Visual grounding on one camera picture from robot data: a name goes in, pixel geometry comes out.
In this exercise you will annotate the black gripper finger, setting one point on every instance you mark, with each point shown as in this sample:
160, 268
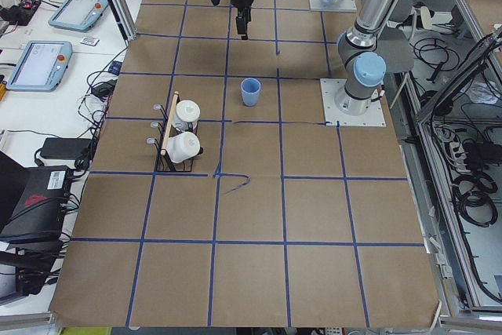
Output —
242, 20

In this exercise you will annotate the light blue plastic cup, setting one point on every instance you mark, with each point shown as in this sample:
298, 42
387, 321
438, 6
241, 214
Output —
250, 91

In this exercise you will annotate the wooden rack dowel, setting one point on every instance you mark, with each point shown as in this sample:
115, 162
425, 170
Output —
169, 122

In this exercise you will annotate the white mug far rack end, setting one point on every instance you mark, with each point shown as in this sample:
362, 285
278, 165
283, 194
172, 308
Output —
186, 115

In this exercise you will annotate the white mug rack end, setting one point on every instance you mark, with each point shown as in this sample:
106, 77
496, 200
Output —
183, 146
186, 115

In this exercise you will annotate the white mug near rack end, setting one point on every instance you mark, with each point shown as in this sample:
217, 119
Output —
183, 146

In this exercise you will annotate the grey office chair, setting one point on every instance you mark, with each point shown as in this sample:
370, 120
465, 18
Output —
392, 45

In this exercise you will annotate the upper teach pendant tablet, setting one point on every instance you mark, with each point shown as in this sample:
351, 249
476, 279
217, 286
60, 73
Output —
78, 15

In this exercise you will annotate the teach pendant tablet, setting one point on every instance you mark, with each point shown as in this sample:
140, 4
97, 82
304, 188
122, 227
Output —
41, 66
78, 15

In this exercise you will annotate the lower teach pendant tablet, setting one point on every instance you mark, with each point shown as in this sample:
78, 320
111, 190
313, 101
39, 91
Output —
41, 66

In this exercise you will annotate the black power adapter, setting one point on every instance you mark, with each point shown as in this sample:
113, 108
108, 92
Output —
64, 148

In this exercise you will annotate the black computer box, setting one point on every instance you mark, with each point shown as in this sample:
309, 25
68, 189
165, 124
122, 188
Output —
33, 201

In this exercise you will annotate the black wire mug rack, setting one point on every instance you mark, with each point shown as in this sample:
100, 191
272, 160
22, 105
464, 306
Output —
164, 163

